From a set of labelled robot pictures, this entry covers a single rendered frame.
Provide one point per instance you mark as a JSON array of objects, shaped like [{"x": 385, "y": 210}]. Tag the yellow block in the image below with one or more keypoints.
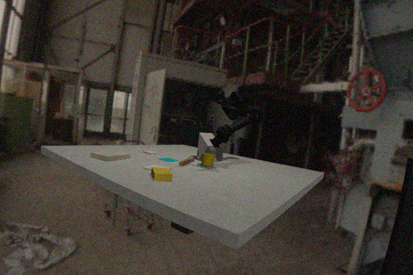
[{"x": 161, "y": 174}]

